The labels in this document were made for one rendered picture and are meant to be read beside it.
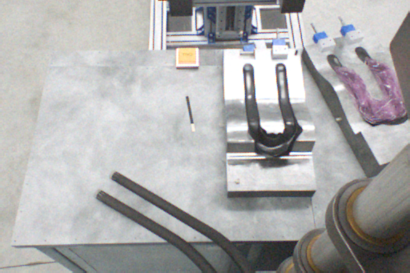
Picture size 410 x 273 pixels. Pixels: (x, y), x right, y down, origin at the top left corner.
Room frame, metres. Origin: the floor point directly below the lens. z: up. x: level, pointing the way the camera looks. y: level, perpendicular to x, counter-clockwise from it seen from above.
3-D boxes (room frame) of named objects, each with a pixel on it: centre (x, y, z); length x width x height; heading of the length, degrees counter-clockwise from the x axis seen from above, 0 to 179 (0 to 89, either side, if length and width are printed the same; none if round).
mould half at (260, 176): (0.68, -0.19, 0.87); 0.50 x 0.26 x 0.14; 1
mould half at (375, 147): (0.77, -0.55, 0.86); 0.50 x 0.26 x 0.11; 18
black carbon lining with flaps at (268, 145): (0.69, -0.20, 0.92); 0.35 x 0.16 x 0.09; 1
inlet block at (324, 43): (1.01, -0.40, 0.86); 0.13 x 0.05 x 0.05; 18
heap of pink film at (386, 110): (0.77, -0.54, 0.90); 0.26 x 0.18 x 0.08; 18
